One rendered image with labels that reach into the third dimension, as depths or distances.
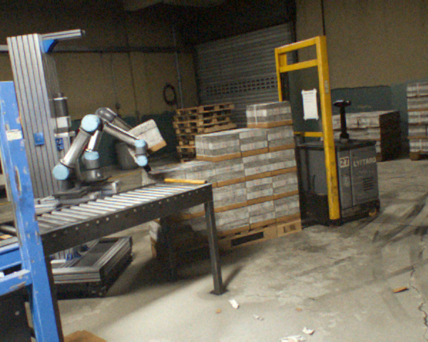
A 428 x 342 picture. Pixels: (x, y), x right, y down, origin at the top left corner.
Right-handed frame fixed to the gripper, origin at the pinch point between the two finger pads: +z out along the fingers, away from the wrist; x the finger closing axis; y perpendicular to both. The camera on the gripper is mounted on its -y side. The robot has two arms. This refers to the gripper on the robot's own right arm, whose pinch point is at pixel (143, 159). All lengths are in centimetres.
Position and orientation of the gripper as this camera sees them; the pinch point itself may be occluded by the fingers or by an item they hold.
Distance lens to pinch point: 370.8
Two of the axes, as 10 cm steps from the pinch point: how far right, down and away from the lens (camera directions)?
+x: -8.8, 4.7, -0.9
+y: -4.5, -8.7, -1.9
